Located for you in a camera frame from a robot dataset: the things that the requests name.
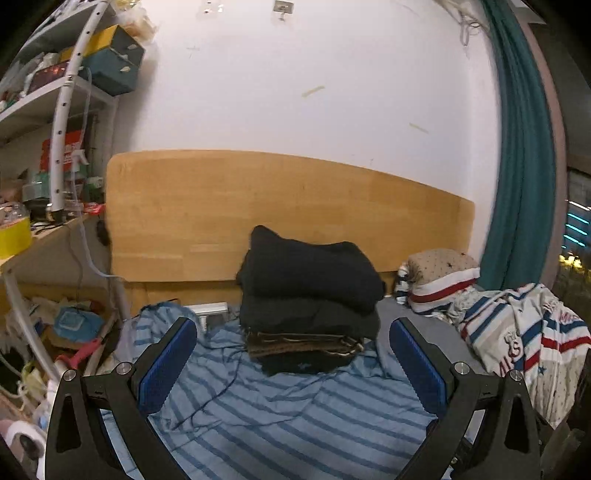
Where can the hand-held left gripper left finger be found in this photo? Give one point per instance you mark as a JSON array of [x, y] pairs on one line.
[[166, 364]]

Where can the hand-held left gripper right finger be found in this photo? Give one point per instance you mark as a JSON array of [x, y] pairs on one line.
[[420, 369]]

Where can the navy button cardigan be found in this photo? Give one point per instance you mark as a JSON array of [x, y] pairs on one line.
[[309, 272]]

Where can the red plastic tool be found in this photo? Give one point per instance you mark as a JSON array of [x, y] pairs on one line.
[[85, 350]]

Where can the blue packet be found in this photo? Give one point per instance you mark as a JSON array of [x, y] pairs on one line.
[[74, 323]]

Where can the striped star duvet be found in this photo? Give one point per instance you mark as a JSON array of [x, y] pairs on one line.
[[521, 337]]

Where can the black folded garment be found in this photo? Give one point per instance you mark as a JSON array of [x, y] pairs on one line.
[[314, 318]]

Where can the blue striped blanket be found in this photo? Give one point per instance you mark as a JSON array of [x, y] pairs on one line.
[[277, 415]]

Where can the toilet paper roll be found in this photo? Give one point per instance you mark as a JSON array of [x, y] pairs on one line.
[[21, 436]]

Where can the wooden headboard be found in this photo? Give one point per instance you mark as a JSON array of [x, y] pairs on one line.
[[277, 207]]

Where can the yellow plastic container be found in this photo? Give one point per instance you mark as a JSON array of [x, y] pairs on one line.
[[14, 237]]

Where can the teal curtain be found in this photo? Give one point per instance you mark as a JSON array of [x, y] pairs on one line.
[[521, 161]]

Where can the red box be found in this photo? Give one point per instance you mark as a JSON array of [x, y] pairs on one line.
[[64, 147]]

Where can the teal storage box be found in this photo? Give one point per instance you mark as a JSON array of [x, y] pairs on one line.
[[111, 69]]

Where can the yellow cardboard box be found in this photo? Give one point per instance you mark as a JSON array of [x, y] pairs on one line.
[[111, 39]]

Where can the wall socket plate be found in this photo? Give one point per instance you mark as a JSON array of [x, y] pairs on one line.
[[282, 7]]

